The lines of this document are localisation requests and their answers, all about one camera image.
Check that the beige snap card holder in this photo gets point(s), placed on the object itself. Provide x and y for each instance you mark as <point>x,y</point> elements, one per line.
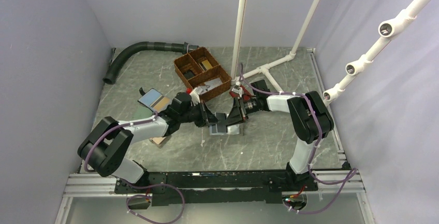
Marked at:
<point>159,141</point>

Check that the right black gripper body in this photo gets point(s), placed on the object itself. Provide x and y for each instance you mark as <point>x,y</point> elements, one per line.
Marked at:
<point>251,106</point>

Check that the black card in basket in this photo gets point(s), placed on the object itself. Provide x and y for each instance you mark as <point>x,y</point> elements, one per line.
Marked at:
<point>189,74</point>

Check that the brown woven divided basket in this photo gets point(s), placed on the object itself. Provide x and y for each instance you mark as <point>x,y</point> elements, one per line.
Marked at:
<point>191,61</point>

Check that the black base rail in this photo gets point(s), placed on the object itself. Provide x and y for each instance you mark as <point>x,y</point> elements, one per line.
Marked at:
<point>267,186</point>

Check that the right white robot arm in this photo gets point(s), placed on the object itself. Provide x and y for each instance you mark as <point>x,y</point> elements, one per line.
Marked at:
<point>310,118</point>

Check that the white PVC pipe frame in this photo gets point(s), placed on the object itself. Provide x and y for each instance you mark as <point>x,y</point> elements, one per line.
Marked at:
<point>271,23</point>

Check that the open blue card wallet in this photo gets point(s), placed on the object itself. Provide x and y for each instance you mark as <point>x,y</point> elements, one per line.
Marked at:
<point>153,99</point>

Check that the red leather wallet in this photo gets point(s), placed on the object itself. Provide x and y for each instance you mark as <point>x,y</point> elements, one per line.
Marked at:
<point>237,91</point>

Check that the grey credit card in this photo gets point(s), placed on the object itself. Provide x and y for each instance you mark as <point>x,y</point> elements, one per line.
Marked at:
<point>221,128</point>

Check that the grey leather card holder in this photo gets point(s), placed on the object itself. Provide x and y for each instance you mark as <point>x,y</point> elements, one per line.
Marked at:
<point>232,130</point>

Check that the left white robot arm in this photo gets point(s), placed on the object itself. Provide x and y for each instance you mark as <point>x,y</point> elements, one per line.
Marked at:
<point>104,149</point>

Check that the white pipe camera boom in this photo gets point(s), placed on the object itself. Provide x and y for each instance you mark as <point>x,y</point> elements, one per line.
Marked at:
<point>388,31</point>

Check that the gold card in basket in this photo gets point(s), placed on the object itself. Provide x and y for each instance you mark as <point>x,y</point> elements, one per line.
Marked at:
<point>206,65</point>

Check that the green card holder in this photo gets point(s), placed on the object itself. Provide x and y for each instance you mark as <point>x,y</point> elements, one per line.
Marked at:
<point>142,113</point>

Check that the cards in basket front compartment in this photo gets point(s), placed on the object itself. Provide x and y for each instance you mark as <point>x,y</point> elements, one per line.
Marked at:
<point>210,85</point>

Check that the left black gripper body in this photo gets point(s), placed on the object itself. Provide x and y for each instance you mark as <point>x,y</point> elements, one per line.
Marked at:
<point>194,114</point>

